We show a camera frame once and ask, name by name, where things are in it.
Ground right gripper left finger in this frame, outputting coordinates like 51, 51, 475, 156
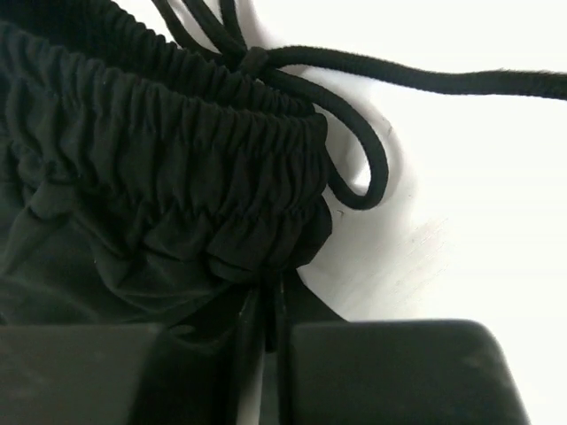
170, 286, 261, 345

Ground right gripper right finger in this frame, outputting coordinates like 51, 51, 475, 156
276, 270, 346, 327

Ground black trousers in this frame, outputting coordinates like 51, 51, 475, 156
0, 0, 567, 355

